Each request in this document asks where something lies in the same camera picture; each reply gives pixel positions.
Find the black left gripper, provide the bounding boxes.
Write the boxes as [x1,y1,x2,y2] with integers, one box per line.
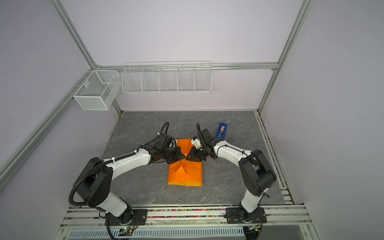
[161,146,186,164]

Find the orange wrapping paper sheet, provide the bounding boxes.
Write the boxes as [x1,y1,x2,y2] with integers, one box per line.
[167,138,204,188]

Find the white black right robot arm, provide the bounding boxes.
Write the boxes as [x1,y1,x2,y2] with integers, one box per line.
[187,123,277,222]

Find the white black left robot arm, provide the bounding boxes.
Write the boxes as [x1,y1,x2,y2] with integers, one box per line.
[68,122,186,224]

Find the blue tape dispenser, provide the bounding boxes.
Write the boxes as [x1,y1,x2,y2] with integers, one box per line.
[216,122,228,139]

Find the white mesh side basket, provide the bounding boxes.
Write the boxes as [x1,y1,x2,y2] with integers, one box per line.
[74,70,122,111]

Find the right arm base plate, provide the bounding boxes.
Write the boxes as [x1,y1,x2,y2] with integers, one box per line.
[224,207,267,224]

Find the white vented cable duct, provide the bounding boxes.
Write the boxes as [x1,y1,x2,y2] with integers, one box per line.
[68,227,245,240]

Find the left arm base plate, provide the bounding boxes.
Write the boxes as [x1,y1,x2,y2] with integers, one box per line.
[106,209,148,226]

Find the white wire wall shelf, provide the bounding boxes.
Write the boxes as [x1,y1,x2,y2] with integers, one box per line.
[121,61,213,94]

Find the aluminium front rail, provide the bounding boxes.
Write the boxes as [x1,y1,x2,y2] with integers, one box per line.
[60,205,312,229]

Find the aluminium corner frame post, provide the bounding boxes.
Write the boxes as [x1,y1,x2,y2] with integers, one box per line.
[47,0,98,70]

